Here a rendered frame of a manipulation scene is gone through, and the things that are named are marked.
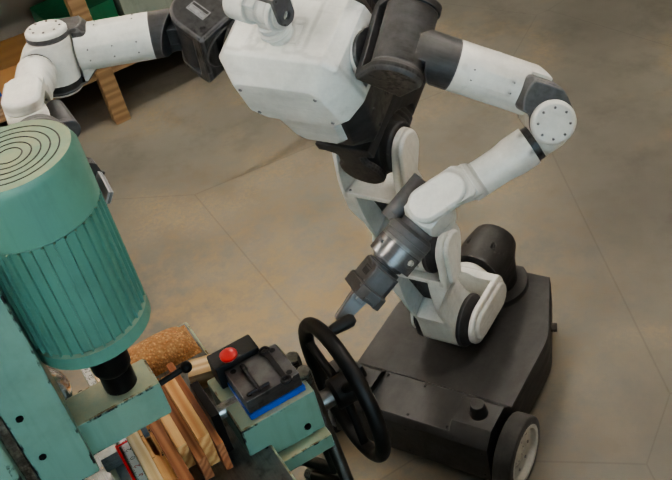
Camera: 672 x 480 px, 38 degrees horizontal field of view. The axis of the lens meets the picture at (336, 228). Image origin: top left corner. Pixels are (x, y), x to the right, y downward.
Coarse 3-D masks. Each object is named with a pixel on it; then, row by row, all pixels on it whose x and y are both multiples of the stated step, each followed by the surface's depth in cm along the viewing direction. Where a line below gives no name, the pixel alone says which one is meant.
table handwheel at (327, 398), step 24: (312, 336) 183; (336, 336) 168; (312, 360) 187; (336, 360) 166; (336, 384) 175; (360, 384) 163; (336, 408) 188; (360, 432) 180; (384, 432) 166; (384, 456) 170
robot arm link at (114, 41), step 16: (128, 16) 186; (144, 16) 185; (32, 32) 180; (48, 32) 179; (64, 32) 181; (80, 32) 183; (96, 32) 184; (112, 32) 184; (128, 32) 184; (144, 32) 184; (80, 48) 184; (96, 48) 184; (112, 48) 185; (128, 48) 185; (144, 48) 185; (80, 64) 186; (96, 64) 186; (112, 64) 187; (64, 96) 186
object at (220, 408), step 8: (192, 384) 160; (200, 392) 158; (200, 400) 157; (208, 400) 156; (232, 400) 160; (208, 408) 155; (216, 408) 159; (224, 408) 159; (208, 416) 156; (216, 416) 154; (224, 416) 159; (216, 424) 154; (224, 432) 156; (224, 440) 157; (232, 448) 159
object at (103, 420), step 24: (144, 360) 155; (96, 384) 153; (144, 384) 151; (72, 408) 150; (96, 408) 149; (120, 408) 149; (144, 408) 152; (168, 408) 154; (96, 432) 149; (120, 432) 152
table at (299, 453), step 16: (192, 336) 183; (176, 368) 177; (320, 432) 163; (240, 448) 160; (272, 448) 158; (288, 448) 162; (304, 448) 161; (320, 448) 162; (240, 464) 157; (256, 464) 156; (272, 464) 156; (288, 464) 160
